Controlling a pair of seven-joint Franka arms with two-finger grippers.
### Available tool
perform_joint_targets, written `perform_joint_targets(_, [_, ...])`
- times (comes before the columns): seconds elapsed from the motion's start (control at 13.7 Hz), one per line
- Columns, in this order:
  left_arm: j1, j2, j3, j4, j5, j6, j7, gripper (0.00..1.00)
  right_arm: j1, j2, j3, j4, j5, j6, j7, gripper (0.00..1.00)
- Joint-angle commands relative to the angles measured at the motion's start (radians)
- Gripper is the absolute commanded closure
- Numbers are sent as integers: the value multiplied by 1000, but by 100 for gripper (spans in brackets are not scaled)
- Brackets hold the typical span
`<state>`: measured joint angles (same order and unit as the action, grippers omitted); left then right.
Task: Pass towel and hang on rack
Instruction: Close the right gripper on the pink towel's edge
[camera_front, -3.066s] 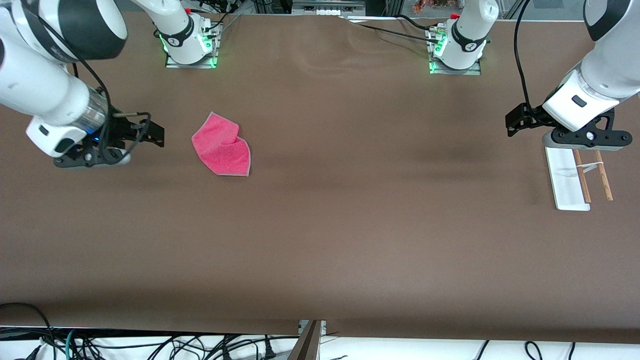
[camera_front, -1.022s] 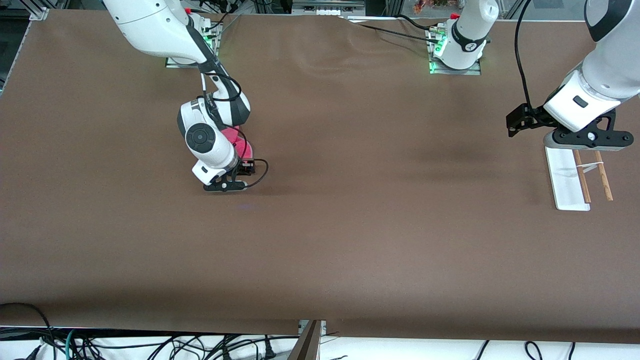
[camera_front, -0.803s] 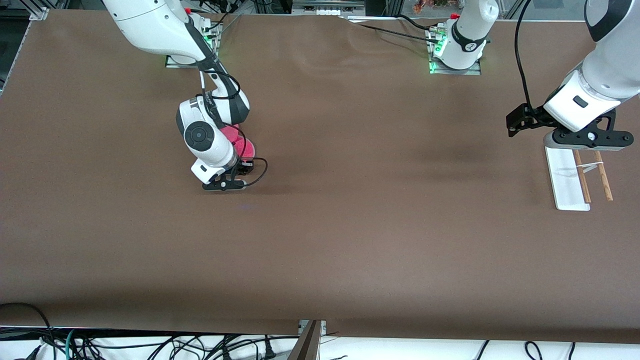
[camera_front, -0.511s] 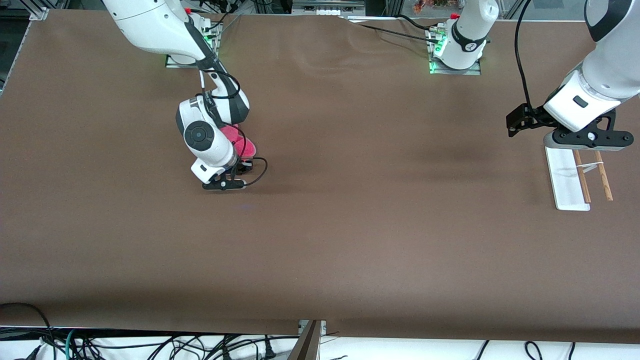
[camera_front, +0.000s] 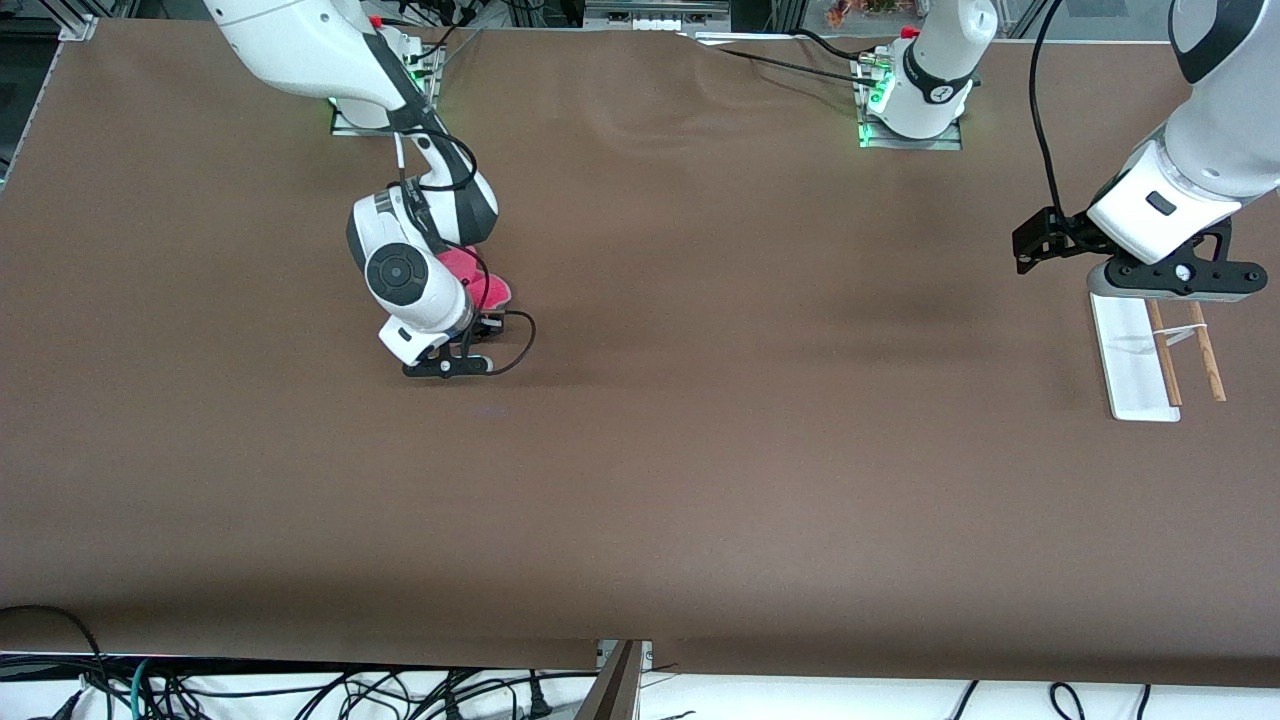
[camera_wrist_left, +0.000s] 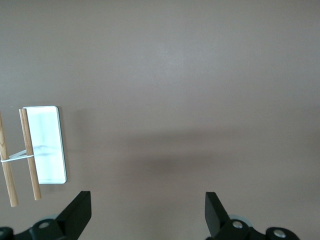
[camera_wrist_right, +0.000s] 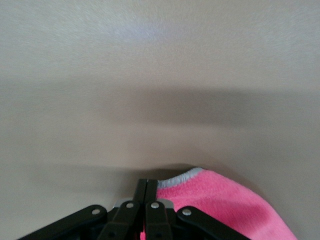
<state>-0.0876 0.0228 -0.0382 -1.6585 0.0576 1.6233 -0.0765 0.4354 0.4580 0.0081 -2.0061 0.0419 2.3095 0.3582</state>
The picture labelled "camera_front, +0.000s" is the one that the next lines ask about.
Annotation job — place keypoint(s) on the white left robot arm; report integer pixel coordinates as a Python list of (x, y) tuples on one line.
[(1220, 140)]

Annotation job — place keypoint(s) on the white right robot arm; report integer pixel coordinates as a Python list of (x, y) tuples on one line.
[(300, 50)]

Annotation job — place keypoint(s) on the orange background object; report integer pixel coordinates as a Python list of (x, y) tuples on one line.
[(850, 10)]

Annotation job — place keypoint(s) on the wooden chopsticks pair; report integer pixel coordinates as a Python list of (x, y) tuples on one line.
[(1168, 365)]

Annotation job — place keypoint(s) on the black power plug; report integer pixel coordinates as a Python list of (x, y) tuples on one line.
[(540, 705)]

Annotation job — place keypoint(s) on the white power strip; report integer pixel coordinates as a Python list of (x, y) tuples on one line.
[(657, 24)]

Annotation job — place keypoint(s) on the brown table support beam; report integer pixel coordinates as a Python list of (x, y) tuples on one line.
[(615, 695)]

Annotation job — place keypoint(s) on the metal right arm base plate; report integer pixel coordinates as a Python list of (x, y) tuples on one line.
[(355, 128)]

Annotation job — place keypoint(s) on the white towel rack base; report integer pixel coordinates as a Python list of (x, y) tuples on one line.
[(1135, 370)]

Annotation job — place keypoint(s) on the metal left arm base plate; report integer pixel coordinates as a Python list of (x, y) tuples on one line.
[(910, 144)]

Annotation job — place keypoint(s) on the pink and grey microfibre towel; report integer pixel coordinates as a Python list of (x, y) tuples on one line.
[(497, 292)]

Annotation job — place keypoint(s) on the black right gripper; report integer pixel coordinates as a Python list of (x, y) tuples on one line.
[(487, 324)]

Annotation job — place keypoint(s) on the white rack rod connector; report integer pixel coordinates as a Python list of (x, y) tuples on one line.
[(1190, 330)]

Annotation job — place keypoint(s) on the aluminium frame profile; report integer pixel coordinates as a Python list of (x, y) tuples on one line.
[(78, 28)]

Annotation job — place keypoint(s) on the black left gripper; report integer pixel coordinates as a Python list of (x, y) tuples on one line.
[(1062, 236)]

